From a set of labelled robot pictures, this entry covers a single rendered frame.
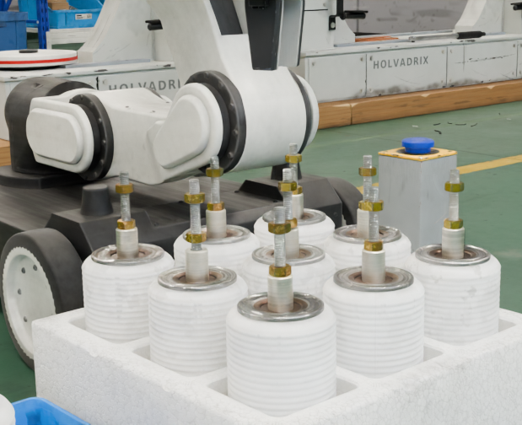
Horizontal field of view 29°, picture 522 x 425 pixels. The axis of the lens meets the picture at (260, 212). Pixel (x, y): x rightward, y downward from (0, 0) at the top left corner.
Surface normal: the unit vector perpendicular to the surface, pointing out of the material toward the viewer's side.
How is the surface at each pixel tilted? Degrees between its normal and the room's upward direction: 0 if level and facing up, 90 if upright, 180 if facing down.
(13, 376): 0
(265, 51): 90
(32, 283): 90
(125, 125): 90
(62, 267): 49
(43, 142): 90
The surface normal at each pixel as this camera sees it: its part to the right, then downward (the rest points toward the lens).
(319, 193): 0.43, -0.57
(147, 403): -0.75, 0.16
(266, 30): -0.50, 0.21
